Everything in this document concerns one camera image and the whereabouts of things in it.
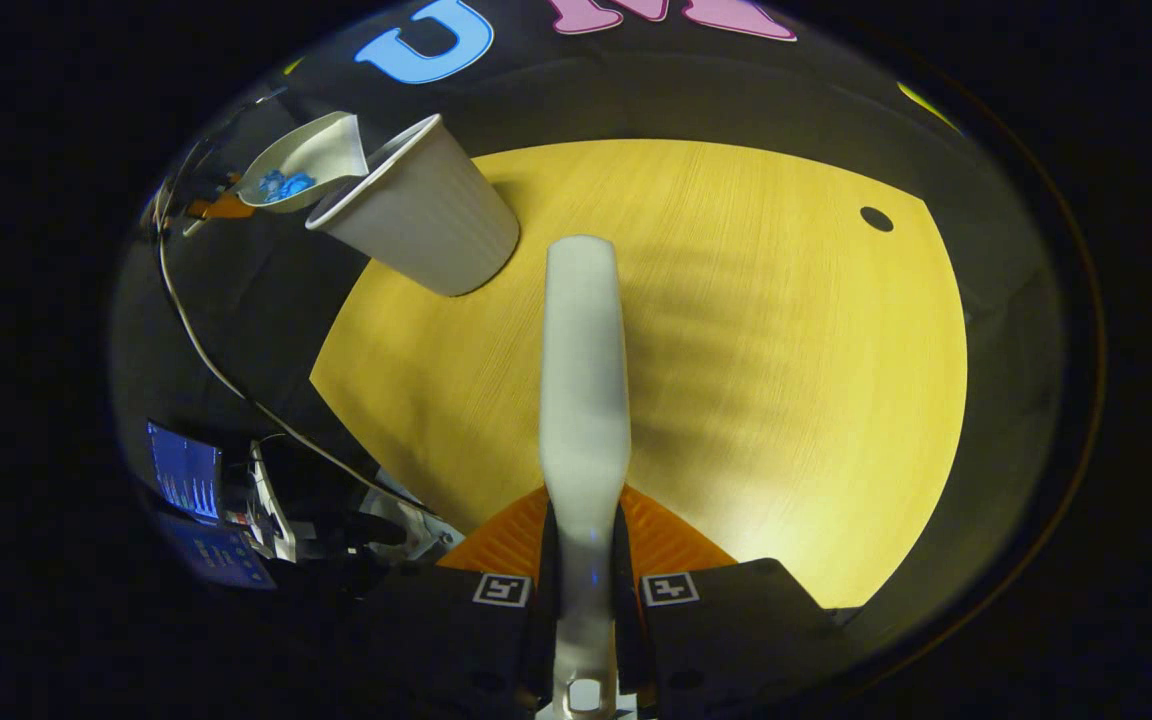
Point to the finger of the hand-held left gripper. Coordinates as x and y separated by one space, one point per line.
221 208

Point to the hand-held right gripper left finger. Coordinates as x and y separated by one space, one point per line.
466 650

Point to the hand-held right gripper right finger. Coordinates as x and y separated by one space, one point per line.
726 640

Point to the blue paper trash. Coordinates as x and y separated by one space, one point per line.
286 186

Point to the white plastic dustpan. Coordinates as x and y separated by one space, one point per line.
321 150

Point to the grey plastic garbage bin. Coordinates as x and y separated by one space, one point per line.
426 220

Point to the small white broom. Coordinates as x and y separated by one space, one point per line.
584 380

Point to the blue lit tablet screen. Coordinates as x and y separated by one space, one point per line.
221 555

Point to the blue lit monitor screen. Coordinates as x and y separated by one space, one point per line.
186 470

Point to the white metal frame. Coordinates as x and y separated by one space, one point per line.
271 510

